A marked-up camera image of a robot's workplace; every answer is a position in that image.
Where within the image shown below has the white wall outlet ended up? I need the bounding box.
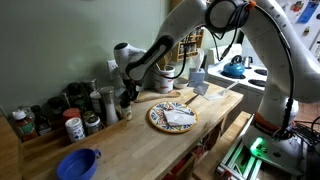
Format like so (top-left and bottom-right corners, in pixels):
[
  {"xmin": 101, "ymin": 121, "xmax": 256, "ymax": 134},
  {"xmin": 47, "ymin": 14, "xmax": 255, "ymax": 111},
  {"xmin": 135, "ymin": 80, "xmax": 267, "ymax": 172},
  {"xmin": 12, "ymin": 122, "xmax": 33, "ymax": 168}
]
[{"xmin": 107, "ymin": 60, "xmax": 120, "ymax": 80}]

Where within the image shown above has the white plastic spatula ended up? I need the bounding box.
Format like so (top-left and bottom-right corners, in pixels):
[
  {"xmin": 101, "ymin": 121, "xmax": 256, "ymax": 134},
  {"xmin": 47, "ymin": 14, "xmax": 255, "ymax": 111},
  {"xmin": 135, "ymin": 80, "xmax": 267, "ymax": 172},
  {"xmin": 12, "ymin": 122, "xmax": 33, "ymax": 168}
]
[{"xmin": 204, "ymin": 81, "xmax": 239, "ymax": 101}]

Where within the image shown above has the white patterned spice jar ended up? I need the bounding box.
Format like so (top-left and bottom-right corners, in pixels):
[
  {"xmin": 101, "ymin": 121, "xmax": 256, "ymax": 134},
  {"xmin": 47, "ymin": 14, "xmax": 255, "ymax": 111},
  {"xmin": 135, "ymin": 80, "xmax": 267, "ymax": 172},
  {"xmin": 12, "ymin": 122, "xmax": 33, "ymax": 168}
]
[{"xmin": 65, "ymin": 117, "xmax": 85, "ymax": 143}]

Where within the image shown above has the small glass spice jar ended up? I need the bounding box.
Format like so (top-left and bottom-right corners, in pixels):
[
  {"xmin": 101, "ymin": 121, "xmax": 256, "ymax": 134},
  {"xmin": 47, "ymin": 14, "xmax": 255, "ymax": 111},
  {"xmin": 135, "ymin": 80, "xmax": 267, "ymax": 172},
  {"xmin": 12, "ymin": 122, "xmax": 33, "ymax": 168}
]
[{"xmin": 120, "ymin": 101, "xmax": 132, "ymax": 120}]

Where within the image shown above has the red hot sauce bottle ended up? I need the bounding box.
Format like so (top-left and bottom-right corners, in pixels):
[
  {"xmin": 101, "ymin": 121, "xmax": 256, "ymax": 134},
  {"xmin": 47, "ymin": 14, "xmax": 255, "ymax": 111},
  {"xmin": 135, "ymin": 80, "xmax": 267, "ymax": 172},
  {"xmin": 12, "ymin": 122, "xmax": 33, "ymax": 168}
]
[{"xmin": 12, "ymin": 110, "xmax": 38, "ymax": 142}]

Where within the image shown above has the dark lid glass jar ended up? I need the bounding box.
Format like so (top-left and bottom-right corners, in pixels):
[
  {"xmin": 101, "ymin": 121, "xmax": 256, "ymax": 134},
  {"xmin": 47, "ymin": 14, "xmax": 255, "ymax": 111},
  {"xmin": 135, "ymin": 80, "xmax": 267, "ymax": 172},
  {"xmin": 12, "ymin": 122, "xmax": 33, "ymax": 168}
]
[{"xmin": 85, "ymin": 116, "xmax": 103, "ymax": 135}]

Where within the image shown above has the white folded napkin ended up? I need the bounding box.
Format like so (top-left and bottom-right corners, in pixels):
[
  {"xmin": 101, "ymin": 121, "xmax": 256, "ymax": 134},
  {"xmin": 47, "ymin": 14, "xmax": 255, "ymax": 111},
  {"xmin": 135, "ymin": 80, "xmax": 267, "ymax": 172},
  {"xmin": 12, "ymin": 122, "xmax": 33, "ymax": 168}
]
[{"xmin": 163, "ymin": 110, "xmax": 196, "ymax": 126}]

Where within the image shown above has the tall salt grinder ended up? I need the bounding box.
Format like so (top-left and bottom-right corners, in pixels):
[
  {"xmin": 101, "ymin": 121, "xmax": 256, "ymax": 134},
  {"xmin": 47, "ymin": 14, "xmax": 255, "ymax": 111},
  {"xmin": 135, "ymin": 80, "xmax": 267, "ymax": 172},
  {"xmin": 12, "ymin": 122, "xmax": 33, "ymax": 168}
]
[{"xmin": 99, "ymin": 86, "xmax": 119, "ymax": 126}]

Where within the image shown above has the colourful patterned ceramic plate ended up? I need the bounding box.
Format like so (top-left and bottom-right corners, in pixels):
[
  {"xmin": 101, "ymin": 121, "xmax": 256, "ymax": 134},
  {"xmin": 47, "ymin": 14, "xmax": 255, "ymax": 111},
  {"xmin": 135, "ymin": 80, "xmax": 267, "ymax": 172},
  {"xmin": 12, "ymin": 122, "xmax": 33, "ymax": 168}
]
[{"xmin": 147, "ymin": 101, "xmax": 199, "ymax": 134}]

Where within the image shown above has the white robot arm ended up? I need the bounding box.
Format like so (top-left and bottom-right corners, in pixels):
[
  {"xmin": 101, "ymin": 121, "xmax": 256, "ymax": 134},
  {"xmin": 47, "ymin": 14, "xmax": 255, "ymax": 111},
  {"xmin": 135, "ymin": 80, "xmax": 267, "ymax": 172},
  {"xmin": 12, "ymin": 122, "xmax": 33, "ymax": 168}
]
[{"xmin": 114, "ymin": 0, "xmax": 320, "ymax": 176}]

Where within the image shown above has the red lid spice jar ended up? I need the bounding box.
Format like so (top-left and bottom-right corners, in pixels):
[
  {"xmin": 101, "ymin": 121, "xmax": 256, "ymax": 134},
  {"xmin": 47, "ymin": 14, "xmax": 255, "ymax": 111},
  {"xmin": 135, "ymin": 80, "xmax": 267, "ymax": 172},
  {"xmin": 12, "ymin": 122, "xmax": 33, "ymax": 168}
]
[{"xmin": 63, "ymin": 108, "xmax": 81, "ymax": 121}]

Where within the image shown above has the blue tea kettle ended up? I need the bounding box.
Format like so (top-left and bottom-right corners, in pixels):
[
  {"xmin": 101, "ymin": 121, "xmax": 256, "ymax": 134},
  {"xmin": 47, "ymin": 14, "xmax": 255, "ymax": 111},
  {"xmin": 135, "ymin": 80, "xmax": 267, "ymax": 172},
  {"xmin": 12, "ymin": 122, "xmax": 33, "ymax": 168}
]
[{"xmin": 223, "ymin": 55, "xmax": 245, "ymax": 76}]

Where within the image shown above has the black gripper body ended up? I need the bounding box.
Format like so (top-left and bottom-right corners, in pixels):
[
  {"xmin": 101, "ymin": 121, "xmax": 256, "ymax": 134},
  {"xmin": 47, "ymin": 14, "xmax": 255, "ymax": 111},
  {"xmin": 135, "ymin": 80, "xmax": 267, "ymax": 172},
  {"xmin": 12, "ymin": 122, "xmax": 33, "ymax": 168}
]
[{"xmin": 121, "ymin": 79, "xmax": 142, "ymax": 101}]

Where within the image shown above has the lower wooden spice rack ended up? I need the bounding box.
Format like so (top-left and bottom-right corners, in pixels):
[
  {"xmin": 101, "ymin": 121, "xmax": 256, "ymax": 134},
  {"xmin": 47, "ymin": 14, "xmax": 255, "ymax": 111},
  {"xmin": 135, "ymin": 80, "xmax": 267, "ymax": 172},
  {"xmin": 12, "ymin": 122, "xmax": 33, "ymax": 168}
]
[{"xmin": 171, "ymin": 28, "xmax": 204, "ymax": 62}]

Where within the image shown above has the blue plastic funnel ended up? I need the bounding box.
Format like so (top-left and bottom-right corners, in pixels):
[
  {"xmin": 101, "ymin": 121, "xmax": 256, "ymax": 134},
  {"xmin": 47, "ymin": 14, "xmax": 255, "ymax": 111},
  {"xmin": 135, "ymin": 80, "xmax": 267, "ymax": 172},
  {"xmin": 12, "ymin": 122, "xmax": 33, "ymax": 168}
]
[{"xmin": 57, "ymin": 149, "xmax": 101, "ymax": 180}]

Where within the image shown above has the white stove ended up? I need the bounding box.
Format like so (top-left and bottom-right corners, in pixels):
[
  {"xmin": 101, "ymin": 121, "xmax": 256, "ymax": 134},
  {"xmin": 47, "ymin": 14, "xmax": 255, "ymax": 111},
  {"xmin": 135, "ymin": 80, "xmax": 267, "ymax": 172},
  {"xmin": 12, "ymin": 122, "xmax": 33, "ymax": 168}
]
[{"xmin": 206, "ymin": 44, "xmax": 267, "ymax": 113}]

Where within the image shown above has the white red utensil crock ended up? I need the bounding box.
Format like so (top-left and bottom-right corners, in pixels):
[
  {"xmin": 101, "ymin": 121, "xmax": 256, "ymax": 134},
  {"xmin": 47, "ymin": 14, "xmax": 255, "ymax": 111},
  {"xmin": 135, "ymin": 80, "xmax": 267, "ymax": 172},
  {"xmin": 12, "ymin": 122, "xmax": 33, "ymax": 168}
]
[{"xmin": 154, "ymin": 65, "xmax": 175, "ymax": 94}]

